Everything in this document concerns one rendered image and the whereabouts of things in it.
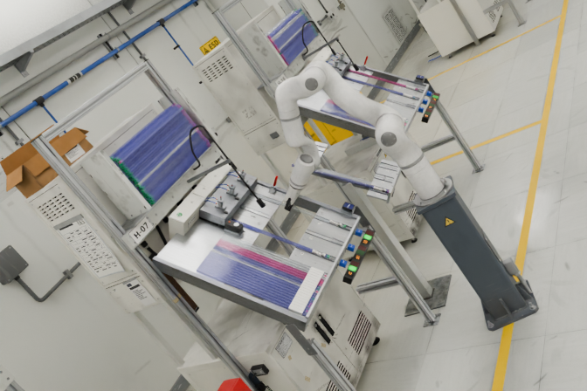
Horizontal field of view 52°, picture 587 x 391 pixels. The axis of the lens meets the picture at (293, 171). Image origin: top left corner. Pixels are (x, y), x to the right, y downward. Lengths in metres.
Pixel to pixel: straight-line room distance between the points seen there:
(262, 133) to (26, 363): 1.94
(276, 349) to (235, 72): 1.74
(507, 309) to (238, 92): 2.00
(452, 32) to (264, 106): 3.69
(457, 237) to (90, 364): 2.43
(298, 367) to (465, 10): 4.92
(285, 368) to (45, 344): 1.71
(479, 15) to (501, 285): 4.43
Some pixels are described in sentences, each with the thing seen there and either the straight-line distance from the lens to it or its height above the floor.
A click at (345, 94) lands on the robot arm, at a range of 2.53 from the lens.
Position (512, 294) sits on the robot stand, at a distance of 2.97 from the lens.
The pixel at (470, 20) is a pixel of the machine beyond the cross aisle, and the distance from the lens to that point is 6.97.
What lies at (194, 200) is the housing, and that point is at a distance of 2.81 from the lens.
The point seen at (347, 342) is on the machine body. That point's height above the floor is 0.23.
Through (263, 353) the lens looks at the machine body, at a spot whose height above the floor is 0.61.
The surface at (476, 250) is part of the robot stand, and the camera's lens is 2.81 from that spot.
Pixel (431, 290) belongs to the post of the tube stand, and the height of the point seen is 0.02.
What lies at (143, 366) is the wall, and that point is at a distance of 4.31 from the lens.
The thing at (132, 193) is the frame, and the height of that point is 1.49.
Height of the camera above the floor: 1.84
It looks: 15 degrees down
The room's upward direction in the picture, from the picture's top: 37 degrees counter-clockwise
